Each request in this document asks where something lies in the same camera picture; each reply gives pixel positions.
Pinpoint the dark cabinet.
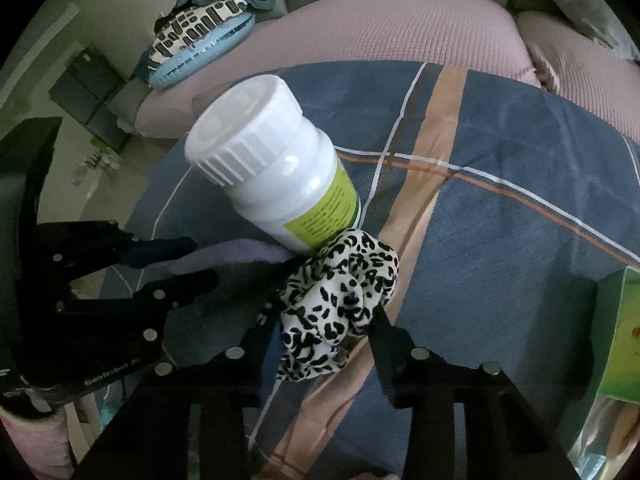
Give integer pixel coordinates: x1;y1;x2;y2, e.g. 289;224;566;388
49;47;136;153

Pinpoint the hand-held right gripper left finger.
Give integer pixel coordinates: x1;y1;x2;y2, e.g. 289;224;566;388
75;306;284;480

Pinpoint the blue cushion black white print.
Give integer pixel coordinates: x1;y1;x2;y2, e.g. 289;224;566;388
135;0;257;91

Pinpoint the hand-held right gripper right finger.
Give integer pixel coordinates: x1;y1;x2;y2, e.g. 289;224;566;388
369;306;576;480

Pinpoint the pink cloth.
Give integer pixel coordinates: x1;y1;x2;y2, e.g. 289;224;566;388
0;402;73;480

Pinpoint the leopard print scrunchie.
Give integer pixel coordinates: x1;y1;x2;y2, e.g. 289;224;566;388
257;228;401;382

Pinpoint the lavender cloth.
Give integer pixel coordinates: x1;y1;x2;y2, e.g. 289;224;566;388
167;239;301;281

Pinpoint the blue plaid blanket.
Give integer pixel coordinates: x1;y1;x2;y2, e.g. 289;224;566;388
97;60;640;480

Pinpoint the large pink quilted pillow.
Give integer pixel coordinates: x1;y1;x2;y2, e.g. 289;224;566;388
134;0;536;141

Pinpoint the green-edged white box tray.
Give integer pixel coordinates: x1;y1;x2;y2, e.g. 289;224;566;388
570;265;640;466

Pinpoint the pink ribbed pillow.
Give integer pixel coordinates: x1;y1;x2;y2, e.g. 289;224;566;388
515;10;640;146

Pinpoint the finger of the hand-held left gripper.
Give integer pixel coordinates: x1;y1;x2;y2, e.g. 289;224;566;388
62;269;219;363
37;220;198;283

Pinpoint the white bottle green label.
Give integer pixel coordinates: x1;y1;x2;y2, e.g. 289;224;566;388
184;74;362;255

